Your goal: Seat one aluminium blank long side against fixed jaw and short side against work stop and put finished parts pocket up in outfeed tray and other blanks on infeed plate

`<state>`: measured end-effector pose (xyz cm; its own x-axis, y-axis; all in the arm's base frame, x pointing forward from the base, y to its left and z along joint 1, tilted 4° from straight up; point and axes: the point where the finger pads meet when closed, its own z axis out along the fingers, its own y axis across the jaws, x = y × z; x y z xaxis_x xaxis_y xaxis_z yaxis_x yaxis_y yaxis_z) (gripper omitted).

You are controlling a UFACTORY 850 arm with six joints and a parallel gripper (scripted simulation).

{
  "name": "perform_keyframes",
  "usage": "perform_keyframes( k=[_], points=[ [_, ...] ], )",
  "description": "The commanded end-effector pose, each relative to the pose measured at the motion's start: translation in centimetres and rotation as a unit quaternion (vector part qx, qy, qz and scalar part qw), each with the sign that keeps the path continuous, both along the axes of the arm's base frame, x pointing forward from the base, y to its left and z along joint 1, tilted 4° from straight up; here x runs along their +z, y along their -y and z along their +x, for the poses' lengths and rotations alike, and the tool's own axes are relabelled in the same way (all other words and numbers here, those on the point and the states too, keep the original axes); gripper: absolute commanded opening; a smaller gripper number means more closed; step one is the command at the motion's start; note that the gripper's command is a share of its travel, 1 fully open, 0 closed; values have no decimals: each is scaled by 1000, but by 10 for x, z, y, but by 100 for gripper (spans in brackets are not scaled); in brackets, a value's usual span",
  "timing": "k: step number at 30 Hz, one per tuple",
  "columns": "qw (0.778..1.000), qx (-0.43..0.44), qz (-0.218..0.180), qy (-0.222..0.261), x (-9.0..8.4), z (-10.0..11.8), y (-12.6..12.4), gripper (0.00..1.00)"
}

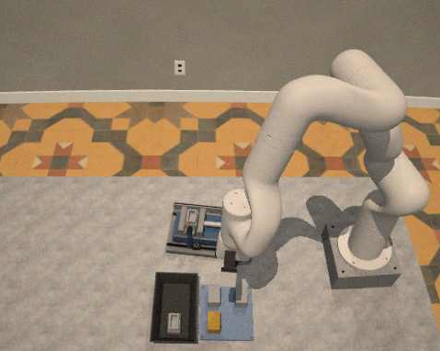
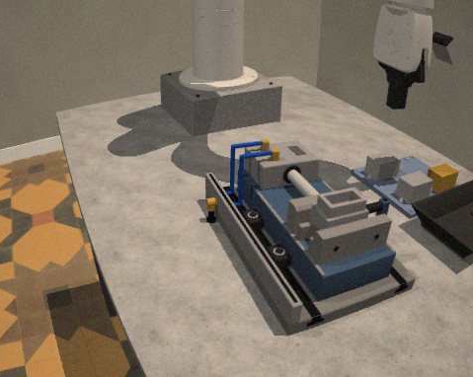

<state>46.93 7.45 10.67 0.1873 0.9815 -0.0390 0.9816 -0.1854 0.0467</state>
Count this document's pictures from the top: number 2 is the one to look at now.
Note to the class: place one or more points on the orange-yellow block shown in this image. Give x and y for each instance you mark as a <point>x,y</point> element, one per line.
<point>444,177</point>

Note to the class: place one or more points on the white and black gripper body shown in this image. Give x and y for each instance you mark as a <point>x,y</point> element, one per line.
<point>401,35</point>

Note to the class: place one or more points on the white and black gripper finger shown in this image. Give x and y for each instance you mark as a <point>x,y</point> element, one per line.
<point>391,78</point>
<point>403,82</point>

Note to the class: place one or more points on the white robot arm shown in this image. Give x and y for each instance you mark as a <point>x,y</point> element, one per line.
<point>218,45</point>

